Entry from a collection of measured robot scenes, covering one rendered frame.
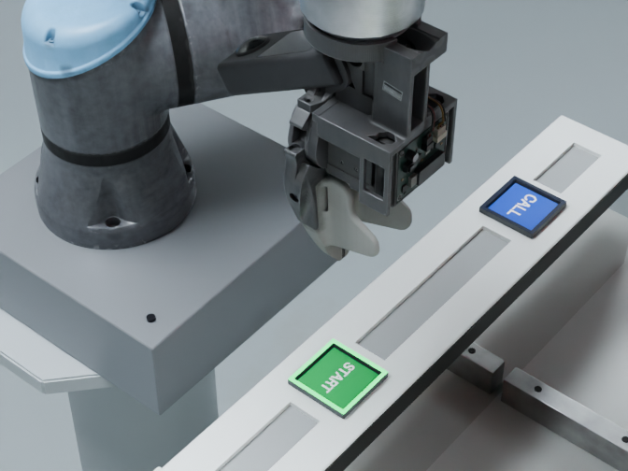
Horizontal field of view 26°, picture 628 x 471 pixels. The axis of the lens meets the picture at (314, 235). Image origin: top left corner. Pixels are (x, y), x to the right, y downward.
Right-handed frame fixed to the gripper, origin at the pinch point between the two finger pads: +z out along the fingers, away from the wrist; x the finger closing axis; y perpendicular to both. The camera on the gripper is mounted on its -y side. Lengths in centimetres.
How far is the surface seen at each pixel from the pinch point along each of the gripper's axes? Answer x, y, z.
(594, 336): 29.2, 8.5, 28.7
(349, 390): -0.5, 2.3, 14.2
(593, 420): 18.1, 14.6, 25.7
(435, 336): 8.5, 3.9, 14.7
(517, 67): 161, -77, 111
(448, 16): 168, -101, 111
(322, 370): -0.3, -0.6, 14.2
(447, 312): 11.4, 3.0, 14.7
